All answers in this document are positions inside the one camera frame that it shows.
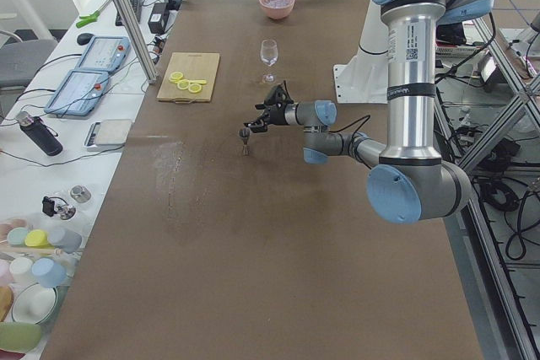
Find top lemon slice far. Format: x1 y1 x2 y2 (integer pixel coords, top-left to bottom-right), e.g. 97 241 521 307
169 71 184 83

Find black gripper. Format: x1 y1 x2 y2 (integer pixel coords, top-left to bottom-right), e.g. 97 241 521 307
244 94 295 133

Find blue teach pendant near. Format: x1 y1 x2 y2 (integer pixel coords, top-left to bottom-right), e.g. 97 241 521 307
44 69 110 117

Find yellow plastic cup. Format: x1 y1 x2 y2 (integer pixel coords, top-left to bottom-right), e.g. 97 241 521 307
24 229 51 249

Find black computer mouse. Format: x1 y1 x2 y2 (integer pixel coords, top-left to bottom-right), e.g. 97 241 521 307
76 33 95 46

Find white ceramic bowl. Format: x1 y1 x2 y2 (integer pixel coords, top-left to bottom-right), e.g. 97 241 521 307
12 283 58 324

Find blue teach pendant far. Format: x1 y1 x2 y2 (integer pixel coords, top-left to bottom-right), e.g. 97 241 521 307
76 36 131 73

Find blue teach pendant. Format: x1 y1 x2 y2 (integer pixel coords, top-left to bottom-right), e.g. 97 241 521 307
76 36 131 73
44 69 110 117

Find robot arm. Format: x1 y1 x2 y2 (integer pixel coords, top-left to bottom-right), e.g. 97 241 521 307
247 0 494 223

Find small steel cup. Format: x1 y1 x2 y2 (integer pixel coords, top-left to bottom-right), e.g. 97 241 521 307
69 185 92 204

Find black water bottle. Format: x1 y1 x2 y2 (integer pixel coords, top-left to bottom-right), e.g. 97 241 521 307
15 110 63 156

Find light blue plastic cup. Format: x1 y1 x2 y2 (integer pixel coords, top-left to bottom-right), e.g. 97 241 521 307
31 258 67 288

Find yellow plastic knife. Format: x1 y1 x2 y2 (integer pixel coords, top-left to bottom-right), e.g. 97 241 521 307
182 79 208 85

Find lemon slice near handle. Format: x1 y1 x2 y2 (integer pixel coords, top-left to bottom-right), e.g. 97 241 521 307
187 83 203 94

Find black power adapter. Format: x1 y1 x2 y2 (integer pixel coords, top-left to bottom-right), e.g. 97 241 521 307
148 3 170 35

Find grey kitchen scale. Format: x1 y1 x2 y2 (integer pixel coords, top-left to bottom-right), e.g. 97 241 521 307
84 119 132 151

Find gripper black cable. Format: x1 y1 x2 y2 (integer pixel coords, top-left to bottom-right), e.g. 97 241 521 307
327 114 372 136

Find middle lemon slice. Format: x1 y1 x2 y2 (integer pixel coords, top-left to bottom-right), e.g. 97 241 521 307
176 79 190 90

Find clear wine glass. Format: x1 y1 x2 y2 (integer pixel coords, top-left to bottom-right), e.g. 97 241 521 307
260 39 278 83

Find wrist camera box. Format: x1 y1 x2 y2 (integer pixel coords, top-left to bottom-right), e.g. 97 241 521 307
267 80 294 105

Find green plastic cup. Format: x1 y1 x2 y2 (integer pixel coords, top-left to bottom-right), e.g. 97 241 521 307
1 322 42 353

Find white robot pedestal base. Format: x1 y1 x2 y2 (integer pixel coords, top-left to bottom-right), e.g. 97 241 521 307
333 1 388 104

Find steel double jigger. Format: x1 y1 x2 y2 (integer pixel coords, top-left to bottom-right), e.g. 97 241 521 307
238 127 251 156

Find pink bowl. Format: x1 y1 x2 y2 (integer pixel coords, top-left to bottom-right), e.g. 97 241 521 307
259 0 295 20

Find black keyboard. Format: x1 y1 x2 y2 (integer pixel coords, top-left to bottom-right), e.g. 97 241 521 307
115 0 143 27

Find bamboo cutting board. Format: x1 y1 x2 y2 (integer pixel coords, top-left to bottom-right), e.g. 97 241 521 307
157 52 220 104

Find green scissors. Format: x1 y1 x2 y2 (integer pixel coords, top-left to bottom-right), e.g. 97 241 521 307
76 11 100 28

